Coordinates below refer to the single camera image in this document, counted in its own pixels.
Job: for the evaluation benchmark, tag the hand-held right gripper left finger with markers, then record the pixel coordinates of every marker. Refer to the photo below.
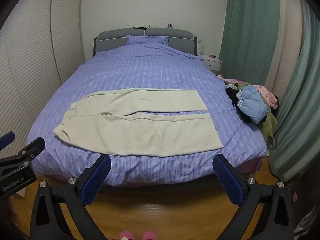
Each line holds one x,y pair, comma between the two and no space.
96,180

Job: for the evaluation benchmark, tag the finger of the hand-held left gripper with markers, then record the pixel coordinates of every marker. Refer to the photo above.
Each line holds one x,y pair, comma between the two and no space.
6,138
30,148

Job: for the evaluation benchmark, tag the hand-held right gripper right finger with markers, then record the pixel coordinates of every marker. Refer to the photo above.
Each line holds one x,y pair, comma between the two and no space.
228,180

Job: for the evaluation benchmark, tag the cream pants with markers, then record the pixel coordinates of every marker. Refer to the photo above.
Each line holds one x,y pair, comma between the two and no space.
140,132

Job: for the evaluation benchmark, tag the pink slipper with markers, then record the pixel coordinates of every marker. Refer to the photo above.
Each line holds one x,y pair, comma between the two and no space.
149,236
126,235

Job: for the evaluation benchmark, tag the olive green garment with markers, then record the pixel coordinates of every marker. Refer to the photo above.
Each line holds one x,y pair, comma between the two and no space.
268,125

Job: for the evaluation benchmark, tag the dark object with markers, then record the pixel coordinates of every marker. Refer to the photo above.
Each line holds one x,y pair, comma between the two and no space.
305,197

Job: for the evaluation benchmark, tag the light blue puffer jacket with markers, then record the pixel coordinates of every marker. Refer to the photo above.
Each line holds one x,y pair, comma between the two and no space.
252,102

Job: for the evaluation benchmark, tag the dark garment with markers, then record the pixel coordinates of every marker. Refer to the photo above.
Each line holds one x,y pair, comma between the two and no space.
232,98

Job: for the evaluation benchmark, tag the white louvered wardrobe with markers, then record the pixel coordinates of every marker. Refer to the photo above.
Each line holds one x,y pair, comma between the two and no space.
25,55

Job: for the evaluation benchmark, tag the pink printed garment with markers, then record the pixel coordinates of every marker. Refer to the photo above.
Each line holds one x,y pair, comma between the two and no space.
267,95

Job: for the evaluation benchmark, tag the pink cloth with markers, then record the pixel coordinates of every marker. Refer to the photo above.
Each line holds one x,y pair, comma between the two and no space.
232,80

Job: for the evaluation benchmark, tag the green curtain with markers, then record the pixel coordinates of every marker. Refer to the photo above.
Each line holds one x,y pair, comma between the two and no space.
245,17
300,105

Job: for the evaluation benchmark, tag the white nightstand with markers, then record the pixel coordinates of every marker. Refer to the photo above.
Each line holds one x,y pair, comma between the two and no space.
212,61

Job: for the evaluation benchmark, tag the blue floral duvet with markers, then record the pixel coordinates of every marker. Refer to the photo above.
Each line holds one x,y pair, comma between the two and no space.
150,67

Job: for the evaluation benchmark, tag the clear plastic bottle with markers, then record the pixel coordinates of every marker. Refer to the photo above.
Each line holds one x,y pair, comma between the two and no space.
202,50

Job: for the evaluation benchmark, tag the blue floral pillow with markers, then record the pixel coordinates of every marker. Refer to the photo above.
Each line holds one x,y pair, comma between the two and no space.
147,40

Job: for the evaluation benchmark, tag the beige curtain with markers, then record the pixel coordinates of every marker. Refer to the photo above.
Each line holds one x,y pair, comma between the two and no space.
287,30

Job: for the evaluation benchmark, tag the grey upholstered bed frame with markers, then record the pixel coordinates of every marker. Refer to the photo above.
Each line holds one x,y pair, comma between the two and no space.
160,32

